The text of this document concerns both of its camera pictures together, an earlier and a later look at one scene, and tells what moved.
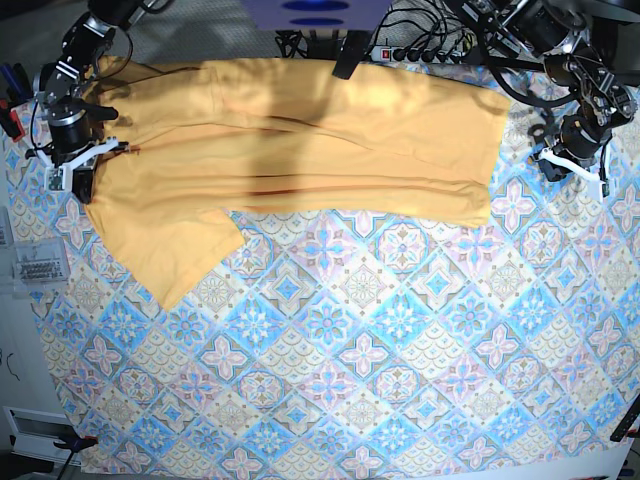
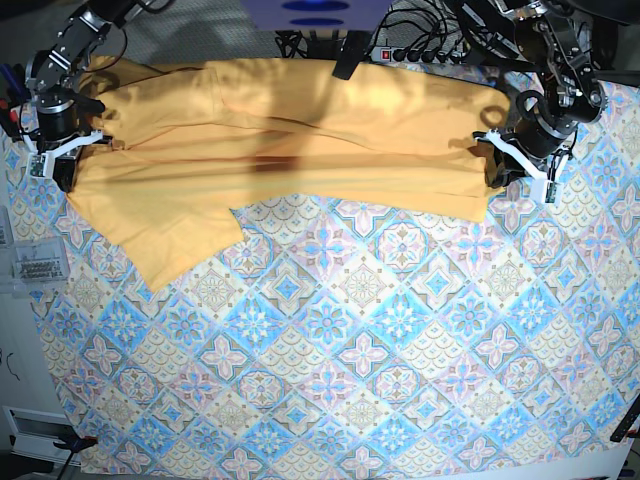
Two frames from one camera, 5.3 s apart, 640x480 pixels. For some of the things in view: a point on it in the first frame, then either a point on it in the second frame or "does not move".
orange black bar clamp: [75, 442] does not move
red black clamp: [10, 119] does not move
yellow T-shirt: [202, 140] does not move
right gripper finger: [552, 171] → [496, 173]
